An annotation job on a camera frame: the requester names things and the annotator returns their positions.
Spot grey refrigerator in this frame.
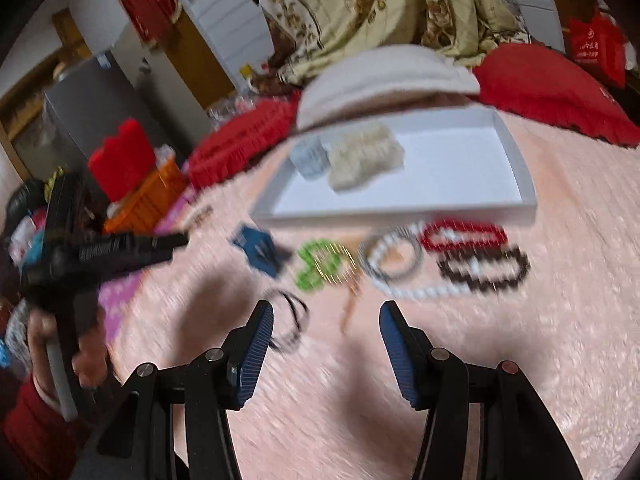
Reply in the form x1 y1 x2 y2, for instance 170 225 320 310
44 51 174 168

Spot purple floral bed sheet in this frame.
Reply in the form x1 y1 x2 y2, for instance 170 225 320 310
99 185 195 342

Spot red box in basket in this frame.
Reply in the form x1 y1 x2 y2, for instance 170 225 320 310
88 118 155 203

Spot light blue scrunchie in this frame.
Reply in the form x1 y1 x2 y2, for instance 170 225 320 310
288 136 330 180

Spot red bead bracelet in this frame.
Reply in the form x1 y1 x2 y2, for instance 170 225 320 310
420 218 509 254

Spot orange plastic basket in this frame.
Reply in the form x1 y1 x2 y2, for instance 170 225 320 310
103 156 189 235

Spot red sleeve forearm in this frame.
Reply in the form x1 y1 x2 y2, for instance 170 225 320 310
1 370 88 479

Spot floral beige blanket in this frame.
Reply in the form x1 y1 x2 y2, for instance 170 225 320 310
250 0 530 96

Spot pink quilted bedspread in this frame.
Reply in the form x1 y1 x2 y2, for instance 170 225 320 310
111 115 639 479

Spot red ruffled round cushion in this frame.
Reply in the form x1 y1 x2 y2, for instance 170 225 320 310
188 96 299 190

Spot green bead bracelet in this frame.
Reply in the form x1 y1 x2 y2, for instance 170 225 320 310
294 238 346 292

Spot black hair ties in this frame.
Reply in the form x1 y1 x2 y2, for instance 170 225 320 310
261 288 312 354

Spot red tote bag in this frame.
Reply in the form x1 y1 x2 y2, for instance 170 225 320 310
568 10 626 89

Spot red heart pillow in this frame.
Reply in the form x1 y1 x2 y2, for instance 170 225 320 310
473 44 639 148

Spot cream scrunchie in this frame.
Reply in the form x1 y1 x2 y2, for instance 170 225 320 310
328 122 405 192

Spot white pearl bead necklace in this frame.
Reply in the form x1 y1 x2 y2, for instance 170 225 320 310
366 221 474 302

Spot dark brown bead bracelet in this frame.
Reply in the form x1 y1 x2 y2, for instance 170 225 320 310
437 245 532 294

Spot white pillow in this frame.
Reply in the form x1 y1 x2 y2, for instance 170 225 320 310
296 44 480 131

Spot blue hair claw clip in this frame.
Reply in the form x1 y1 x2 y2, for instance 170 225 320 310
231 224 293 278

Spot white shallow tray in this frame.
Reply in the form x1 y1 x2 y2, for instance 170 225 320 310
250 105 538 228

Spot left hand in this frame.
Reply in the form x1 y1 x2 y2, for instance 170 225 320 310
27 306 109 399

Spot grey bead bracelet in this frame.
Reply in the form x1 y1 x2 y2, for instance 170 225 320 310
357 226 426 282

